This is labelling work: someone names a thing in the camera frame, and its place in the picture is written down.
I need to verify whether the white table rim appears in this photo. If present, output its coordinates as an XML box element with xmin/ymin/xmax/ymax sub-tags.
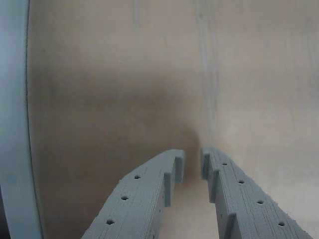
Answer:
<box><xmin>0</xmin><ymin>0</ymin><xmax>45</xmax><ymax>239</ymax></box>

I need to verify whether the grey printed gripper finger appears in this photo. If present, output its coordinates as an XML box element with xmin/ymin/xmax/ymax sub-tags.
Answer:
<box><xmin>83</xmin><ymin>148</ymin><xmax>186</xmax><ymax>239</ymax></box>
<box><xmin>200</xmin><ymin>146</ymin><xmax>314</xmax><ymax>239</ymax></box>

